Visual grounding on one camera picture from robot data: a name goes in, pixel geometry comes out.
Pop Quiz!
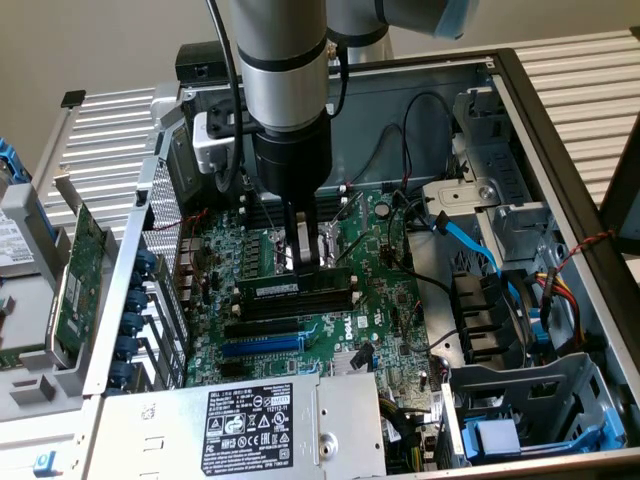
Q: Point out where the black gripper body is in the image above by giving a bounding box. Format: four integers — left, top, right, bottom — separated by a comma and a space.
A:
251, 115, 335, 202

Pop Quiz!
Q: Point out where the green RAM stick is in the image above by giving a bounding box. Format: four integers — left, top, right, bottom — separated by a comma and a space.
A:
233, 266, 352, 303
0, 344, 47, 370

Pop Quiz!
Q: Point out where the black RAM slot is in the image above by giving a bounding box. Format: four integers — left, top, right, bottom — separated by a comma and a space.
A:
244, 194, 346, 209
237, 293, 360, 313
244, 207, 346, 222
244, 200, 346, 215
244, 213, 346, 229
236, 298, 362, 322

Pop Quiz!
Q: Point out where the metal CPU socket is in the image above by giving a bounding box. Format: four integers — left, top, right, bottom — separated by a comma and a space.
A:
267, 222, 349, 281

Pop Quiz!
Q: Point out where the thin metal locking lever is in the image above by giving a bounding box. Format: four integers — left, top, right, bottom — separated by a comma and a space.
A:
248, 183, 282, 237
337, 232, 374, 266

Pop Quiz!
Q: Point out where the long black expansion slot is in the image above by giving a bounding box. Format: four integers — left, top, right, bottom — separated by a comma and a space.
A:
223, 318, 301, 340

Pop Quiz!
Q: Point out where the green motherboard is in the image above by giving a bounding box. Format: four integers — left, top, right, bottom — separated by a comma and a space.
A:
177, 187, 446, 396

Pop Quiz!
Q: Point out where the blue expansion slot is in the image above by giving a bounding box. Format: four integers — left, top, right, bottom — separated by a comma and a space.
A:
222, 335, 304, 358

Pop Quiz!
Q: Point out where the silver finned heat sink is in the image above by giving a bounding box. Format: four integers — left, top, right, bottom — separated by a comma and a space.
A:
330, 349, 375, 377

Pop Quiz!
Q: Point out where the black angled connector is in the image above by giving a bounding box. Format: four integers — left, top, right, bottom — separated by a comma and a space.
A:
351, 342, 377, 372

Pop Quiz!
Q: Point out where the black box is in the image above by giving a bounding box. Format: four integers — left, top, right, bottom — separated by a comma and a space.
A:
174, 42, 241, 89

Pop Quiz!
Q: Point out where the open metal PC case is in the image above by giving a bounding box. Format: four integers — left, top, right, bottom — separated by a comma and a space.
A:
79, 47, 640, 480

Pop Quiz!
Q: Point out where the black plastic fan shroud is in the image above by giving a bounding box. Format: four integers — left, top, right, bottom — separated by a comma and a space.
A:
449, 269, 534, 366

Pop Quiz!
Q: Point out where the metal drive cage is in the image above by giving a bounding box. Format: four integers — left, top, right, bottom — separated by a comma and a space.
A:
419, 85, 564, 264

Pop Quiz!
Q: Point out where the green graphics card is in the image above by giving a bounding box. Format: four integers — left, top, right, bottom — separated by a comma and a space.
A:
43, 172, 119, 371

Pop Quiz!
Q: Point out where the silver power supply unit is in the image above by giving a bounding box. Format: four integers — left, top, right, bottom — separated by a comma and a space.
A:
84, 372, 389, 480

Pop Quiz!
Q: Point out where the blue plastic tab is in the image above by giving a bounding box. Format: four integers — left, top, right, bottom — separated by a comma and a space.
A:
529, 309, 554, 356

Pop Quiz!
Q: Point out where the metal disk bay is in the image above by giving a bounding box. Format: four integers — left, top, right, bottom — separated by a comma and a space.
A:
438, 351, 630, 469

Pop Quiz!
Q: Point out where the blue plastic disk carrier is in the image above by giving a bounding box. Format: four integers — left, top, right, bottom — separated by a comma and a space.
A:
0, 137, 31, 189

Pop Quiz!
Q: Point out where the hard disk with white label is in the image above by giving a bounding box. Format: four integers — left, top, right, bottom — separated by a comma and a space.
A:
0, 207, 36, 279

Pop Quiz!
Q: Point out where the grey parts rack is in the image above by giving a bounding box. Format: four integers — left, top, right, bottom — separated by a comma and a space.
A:
0, 179, 126, 424

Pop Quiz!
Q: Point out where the blue plastic latch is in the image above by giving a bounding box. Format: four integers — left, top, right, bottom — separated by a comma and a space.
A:
32, 449, 59, 479

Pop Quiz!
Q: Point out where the black camera cable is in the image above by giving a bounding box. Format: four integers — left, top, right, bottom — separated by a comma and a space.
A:
205, 0, 249, 194

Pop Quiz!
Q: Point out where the thin black wire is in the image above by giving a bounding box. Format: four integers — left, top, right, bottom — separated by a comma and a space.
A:
401, 91, 456, 181
349, 123, 416, 186

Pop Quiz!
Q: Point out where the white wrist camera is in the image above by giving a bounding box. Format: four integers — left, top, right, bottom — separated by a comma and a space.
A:
192, 102, 251, 175

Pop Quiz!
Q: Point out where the thin black cable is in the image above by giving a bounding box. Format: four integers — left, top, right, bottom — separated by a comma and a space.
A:
324, 42, 351, 119

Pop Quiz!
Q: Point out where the red black twisted wire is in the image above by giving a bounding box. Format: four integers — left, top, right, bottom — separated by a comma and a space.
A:
152, 208, 211, 232
553, 228, 619, 281

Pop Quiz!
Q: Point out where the blue flat disk wire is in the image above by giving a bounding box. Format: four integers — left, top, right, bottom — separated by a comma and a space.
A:
432, 209, 531, 321

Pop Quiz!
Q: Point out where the black yellow wire bundle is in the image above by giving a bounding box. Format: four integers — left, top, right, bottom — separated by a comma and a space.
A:
377, 392, 441, 471

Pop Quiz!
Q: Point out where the yellow red power wire bundle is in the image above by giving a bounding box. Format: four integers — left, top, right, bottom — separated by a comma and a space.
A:
533, 267, 586, 351

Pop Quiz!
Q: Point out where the blue plastic disk bracket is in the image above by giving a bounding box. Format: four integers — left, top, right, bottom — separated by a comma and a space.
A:
460, 408, 627, 462

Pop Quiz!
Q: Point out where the dark brown frame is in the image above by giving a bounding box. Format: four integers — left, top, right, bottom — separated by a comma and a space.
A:
598, 112, 640, 257

